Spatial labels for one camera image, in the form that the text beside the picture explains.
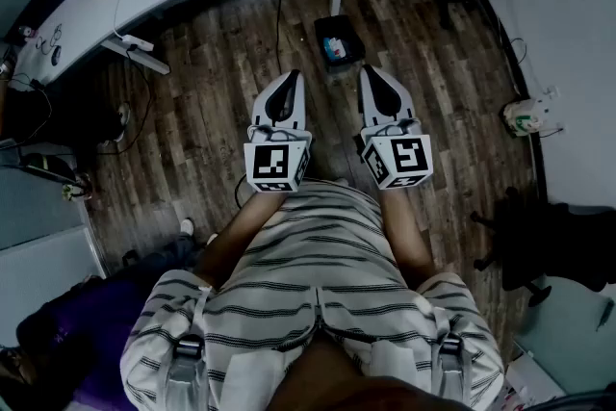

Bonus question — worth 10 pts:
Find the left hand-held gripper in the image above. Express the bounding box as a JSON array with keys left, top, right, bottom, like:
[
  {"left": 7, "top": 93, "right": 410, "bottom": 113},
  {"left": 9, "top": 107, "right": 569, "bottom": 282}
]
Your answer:
[{"left": 243, "top": 69, "right": 313, "bottom": 193}]

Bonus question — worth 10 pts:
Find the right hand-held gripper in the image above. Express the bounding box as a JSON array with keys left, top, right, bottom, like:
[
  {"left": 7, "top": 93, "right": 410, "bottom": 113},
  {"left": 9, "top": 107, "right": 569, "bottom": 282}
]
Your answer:
[{"left": 360, "top": 64, "right": 433, "bottom": 192}]

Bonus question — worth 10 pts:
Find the black bin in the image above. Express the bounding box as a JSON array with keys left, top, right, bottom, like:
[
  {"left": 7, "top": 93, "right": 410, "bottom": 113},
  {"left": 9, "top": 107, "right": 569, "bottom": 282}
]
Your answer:
[{"left": 313, "top": 13, "right": 367, "bottom": 73}]

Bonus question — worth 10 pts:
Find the person's left forearm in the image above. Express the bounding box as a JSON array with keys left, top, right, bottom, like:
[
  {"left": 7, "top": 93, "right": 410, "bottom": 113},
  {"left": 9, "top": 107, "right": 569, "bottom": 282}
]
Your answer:
[{"left": 194, "top": 190, "right": 285, "bottom": 290}]

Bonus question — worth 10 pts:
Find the person's right forearm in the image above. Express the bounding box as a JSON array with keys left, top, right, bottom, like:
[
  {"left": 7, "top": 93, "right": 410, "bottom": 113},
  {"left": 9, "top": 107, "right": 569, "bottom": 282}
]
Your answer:
[{"left": 379, "top": 189, "right": 435, "bottom": 291}]

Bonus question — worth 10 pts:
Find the white plastic bag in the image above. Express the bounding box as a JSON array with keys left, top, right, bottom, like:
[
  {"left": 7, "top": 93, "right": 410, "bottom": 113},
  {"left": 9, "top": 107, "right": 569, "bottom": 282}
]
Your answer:
[{"left": 502, "top": 97, "right": 552, "bottom": 139}]

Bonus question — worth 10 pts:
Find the person's striped shirt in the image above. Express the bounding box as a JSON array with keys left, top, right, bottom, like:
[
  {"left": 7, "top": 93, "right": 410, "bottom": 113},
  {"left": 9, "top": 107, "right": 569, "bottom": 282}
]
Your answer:
[{"left": 119, "top": 177, "right": 506, "bottom": 411}]

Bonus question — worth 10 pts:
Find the white floor power strip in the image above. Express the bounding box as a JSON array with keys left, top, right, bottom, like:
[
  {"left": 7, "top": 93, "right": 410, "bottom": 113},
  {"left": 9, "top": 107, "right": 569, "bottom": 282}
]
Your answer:
[{"left": 118, "top": 32, "right": 156, "bottom": 54}]

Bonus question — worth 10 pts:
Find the black office chair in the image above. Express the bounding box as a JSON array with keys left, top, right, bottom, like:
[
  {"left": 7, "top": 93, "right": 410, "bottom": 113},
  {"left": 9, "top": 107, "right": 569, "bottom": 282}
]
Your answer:
[{"left": 470, "top": 187, "right": 616, "bottom": 308}]

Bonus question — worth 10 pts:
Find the white desk with stickers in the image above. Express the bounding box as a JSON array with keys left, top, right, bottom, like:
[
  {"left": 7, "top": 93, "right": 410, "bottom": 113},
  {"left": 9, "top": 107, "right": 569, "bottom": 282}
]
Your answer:
[{"left": 13, "top": 0, "right": 170, "bottom": 87}]

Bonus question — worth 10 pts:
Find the grey desk divider panel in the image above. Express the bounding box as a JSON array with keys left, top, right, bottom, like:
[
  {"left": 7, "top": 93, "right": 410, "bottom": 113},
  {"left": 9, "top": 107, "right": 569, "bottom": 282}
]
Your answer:
[{"left": 8, "top": 0, "right": 87, "bottom": 43}]

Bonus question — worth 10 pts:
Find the light grey side desk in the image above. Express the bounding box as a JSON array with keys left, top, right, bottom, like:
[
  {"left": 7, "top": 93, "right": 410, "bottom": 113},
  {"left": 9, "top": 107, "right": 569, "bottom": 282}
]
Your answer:
[{"left": 509, "top": 281, "right": 616, "bottom": 400}]

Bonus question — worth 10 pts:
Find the dark pen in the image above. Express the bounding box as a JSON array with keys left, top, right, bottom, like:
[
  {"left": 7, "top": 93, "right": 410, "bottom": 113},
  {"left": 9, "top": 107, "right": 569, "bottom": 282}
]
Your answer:
[{"left": 595, "top": 298, "right": 616, "bottom": 332}]

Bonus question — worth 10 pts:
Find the printed cardboard box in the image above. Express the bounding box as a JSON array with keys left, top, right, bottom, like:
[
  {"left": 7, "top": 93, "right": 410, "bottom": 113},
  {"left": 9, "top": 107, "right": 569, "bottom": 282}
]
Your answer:
[{"left": 498, "top": 341, "right": 567, "bottom": 411}]

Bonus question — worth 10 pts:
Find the thin black wall cable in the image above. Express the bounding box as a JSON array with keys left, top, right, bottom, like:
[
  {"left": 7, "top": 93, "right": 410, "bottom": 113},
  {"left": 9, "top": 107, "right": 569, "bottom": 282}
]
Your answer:
[{"left": 508, "top": 37, "right": 528, "bottom": 64}]

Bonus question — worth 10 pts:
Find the black earphone cable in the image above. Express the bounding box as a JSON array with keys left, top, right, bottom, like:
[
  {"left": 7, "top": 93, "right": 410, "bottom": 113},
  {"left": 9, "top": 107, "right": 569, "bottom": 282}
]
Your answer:
[{"left": 37, "top": 22, "right": 64, "bottom": 57}]

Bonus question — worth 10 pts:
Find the grey harness strap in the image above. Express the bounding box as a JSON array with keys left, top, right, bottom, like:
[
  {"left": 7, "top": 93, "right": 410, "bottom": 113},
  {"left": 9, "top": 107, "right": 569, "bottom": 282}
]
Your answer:
[
  {"left": 430, "top": 305, "right": 475, "bottom": 411},
  {"left": 166, "top": 286, "right": 213, "bottom": 411}
]

